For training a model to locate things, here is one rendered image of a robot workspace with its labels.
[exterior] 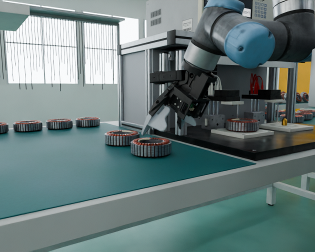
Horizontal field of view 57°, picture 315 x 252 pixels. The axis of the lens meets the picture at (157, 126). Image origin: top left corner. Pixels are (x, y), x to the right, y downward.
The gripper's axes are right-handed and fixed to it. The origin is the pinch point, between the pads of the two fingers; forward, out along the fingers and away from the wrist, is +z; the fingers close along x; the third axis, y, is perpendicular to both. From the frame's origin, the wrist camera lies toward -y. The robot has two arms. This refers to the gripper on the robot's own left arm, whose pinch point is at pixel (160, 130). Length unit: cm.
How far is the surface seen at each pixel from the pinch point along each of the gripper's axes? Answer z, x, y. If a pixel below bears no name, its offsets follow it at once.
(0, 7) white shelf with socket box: -6, -20, -63
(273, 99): -8, 60, 0
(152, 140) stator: 6.1, 2.4, -2.9
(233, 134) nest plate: 1.1, 29.4, 6.0
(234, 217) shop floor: 94, 126, 0
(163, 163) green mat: 2.9, -5.3, 8.7
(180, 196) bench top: -1.1, -13.6, 20.6
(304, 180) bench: 74, 209, 11
